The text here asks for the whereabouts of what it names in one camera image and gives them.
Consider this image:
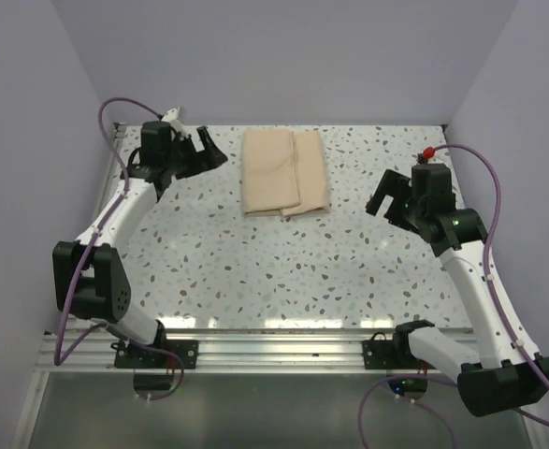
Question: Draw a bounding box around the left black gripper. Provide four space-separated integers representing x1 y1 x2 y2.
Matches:
164 126 226 180

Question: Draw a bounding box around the beige cloth wrap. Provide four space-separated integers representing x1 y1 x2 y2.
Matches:
241 128 330 217

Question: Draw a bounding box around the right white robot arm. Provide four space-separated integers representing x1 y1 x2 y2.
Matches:
362 164 549 417

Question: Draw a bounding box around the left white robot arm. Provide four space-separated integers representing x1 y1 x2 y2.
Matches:
52 120 228 368

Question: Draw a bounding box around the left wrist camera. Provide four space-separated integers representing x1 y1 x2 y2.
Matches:
161 107 189 138

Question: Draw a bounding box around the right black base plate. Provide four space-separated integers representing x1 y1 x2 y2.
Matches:
361 332 432 370

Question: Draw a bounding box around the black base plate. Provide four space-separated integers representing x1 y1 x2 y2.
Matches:
110 340 199 369
361 332 432 370

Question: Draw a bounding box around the aluminium rail frame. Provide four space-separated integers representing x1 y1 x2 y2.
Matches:
39 125 477 372

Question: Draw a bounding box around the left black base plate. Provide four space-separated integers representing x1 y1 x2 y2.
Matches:
110 340 199 369

